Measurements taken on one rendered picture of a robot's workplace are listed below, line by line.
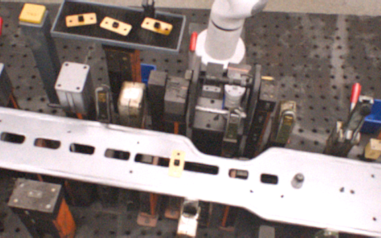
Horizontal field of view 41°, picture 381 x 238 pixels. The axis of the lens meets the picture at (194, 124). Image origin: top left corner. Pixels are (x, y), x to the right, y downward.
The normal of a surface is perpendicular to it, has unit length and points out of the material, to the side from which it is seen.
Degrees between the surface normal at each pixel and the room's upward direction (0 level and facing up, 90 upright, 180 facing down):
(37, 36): 90
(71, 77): 0
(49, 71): 90
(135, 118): 90
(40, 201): 0
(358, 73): 0
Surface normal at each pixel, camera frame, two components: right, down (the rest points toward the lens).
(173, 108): -0.15, 0.84
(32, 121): 0.04, -0.51
